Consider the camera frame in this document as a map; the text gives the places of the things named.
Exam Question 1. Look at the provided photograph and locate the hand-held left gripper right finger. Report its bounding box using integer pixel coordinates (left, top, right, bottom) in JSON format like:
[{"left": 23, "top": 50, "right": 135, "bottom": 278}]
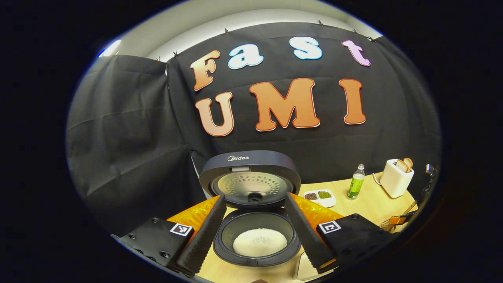
[{"left": 285, "top": 192, "right": 398, "bottom": 276}]

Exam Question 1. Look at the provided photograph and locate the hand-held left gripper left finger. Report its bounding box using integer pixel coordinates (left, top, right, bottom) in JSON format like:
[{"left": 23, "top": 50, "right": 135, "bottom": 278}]
[{"left": 111, "top": 194, "right": 228, "bottom": 276}]

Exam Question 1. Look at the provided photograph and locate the brown wooden spoon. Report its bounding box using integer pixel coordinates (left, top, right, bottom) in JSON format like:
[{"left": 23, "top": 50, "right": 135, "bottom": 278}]
[{"left": 383, "top": 200, "right": 418, "bottom": 232}]

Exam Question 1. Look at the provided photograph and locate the white rice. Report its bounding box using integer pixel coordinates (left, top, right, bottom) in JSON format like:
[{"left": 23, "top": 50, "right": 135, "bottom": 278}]
[{"left": 233, "top": 228, "right": 288, "bottom": 258}]

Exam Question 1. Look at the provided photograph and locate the black silver rice cooker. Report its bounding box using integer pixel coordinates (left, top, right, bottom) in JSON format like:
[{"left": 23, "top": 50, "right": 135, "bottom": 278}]
[{"left": 198, "top": 150, "right": 302, "bottom": 268}]

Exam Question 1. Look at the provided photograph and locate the white toaster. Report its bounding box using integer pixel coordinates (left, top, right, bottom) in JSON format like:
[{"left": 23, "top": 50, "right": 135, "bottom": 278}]
[{"left": 379, "top": 159, "right": 415, "bottom": 198}]

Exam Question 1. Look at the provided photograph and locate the white divided dish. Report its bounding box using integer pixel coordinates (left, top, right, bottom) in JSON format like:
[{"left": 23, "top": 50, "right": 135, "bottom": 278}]
[{"left": 303, "top": 189, "right": 337, "bottom": 208}]

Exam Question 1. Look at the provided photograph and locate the green drink bottle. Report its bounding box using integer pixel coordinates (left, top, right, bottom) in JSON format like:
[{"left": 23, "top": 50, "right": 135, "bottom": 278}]
[{"left": 347, "top": 164, "right": 365, "bottom": 200}]

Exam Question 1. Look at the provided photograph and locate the black backdrop cloth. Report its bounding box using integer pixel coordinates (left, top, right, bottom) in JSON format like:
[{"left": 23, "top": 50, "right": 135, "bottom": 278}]
[{"left": 66, "top": 22, "right": 441, "bottom": 236}]

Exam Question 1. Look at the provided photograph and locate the ceiling light panel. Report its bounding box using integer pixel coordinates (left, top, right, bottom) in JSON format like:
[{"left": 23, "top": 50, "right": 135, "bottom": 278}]
[{"left": 98, "top": 39, "right": 122, "bottom": 58}]

